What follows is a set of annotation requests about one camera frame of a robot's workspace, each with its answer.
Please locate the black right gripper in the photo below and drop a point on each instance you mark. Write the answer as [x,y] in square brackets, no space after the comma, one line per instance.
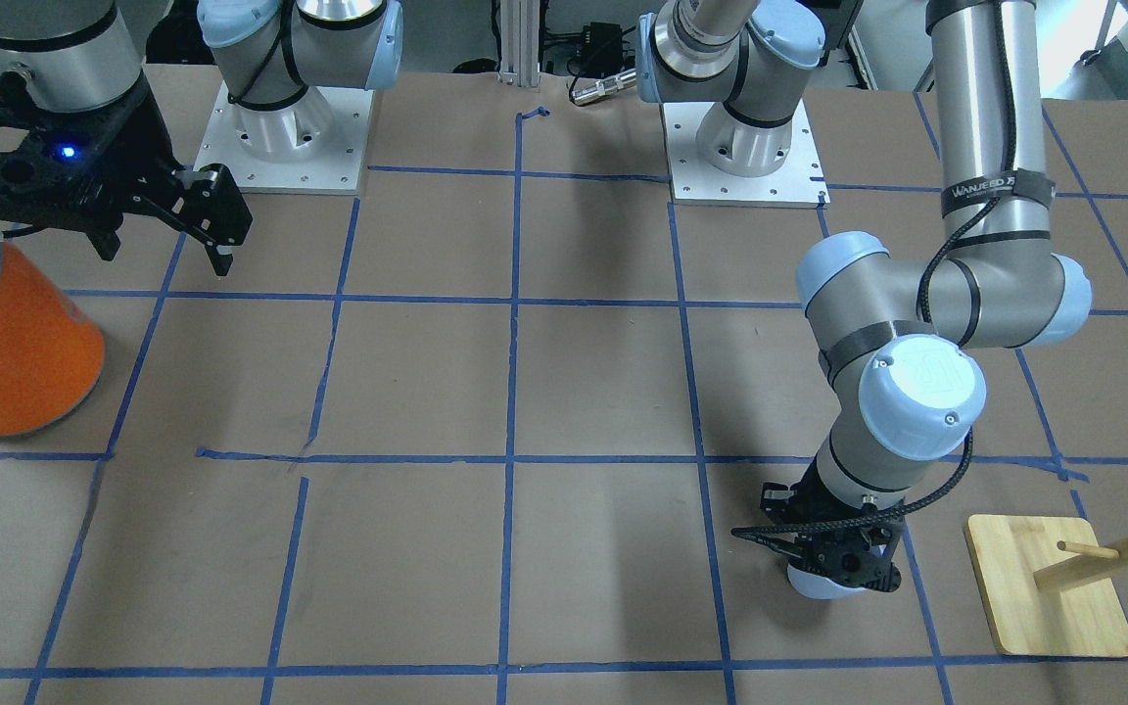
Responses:
[136,147]

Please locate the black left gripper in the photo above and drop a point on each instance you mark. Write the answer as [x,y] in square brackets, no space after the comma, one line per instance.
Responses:
[803,503]

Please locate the light blue plastic cup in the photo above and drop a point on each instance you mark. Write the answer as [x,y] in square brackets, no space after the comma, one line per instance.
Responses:
[818,587]

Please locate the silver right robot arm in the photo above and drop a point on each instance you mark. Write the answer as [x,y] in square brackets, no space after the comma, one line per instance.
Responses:
[78,55]

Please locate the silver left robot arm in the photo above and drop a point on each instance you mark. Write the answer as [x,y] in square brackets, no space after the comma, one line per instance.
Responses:
[893,335]

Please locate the orange can shaped container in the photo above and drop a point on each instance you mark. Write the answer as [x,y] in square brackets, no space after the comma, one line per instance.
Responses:
[51,354]

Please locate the bamboo mug tree stand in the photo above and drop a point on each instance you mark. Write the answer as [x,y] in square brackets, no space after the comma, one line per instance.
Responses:
[1047,584]

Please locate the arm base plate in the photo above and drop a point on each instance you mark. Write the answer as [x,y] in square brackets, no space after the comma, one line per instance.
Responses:
[717,161]
[314,147]

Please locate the aluminium frame post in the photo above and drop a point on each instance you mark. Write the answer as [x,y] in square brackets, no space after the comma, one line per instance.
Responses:
[519,43]

